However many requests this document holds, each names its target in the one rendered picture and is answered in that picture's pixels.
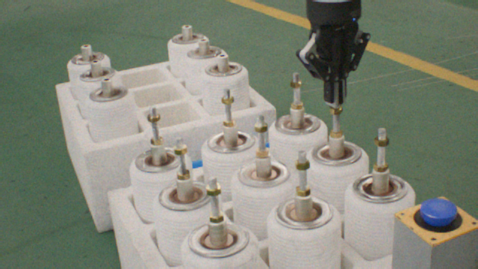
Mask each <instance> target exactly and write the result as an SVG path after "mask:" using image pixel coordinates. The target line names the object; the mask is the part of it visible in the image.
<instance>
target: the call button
mask: <svg viewBox="0 0 478 269"><path fill-rule="evenodd" d="M420 215H421V217H422V218H423V219H424V220H425V221H426V222H427V223H428V224H429V225H432V226H437V227H442V226H446V225H448V224H450V223H451V222H452V221H453V220H455V219H456V215H457V207H456V206H455V205H454V204H453V203H452V202H450V201H448V200H443V199H430V200H426V201H424V202H423V203H422V204H421V205H420Z"/></svg>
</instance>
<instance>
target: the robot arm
mask: <svg viewBox="0 0 478 269"><path fill-rule="evenodd" d="M306 16H307V18H308V20H309V22H310V25H311V28H310V31H309V34H308V40H309V42H308V44H307V45H306V47H305V48H304V49H298V50H297V57H298V58H299V59H300V62H301V63H302V64H303V66H304V67H305V68H306V69H307V70H308V72H310V73H311V76H312V77H313V78H317V79H320V80H322V81H324V100H325V102H326V104H327V105H330V106H332V107H336V106H338V105H342V104H344V103H345V102H346V96H347V77H348V76H349V73H350V72H351V71H353V72H354V71H356V69H357V67H358V65H359V61H360V60H361V57H362V55H363V53H364V51H365V49H366V47H367V43H368V41H369V39H370V34H369V33H367V32H363V31H361V30H360V29H359V24H358V22H357V20H359V19H360V17H361V0H306ZM353 55H354V57H353V60H352V56H353ZM329 67H330V70H331V72H329Z"/></svg>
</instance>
